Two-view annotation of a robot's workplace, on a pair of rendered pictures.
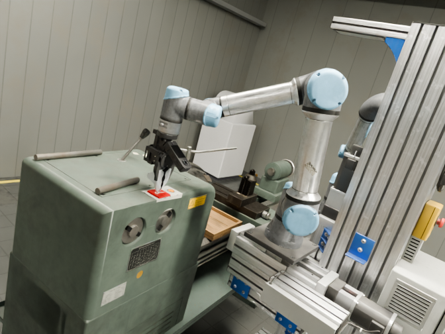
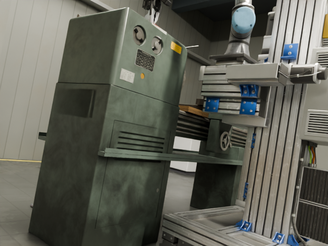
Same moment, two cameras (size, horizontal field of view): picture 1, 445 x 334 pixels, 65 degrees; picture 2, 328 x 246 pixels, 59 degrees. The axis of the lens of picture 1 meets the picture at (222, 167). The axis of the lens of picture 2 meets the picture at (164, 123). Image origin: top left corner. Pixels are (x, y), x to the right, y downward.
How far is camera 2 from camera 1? 116 cm
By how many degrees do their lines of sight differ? 20
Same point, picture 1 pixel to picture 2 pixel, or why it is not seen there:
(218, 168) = (186, 163)
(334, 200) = (267, 43)
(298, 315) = (252, 71)
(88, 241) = (112, 30)
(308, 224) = (249, 18)
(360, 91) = not seen: hidden behind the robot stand
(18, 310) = (59, 118)
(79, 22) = not seen: hidden behind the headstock
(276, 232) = (230, 49)
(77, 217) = (105, 22)
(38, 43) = (57, 64)
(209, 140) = (177, 143)
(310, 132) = not seen: outside the picture
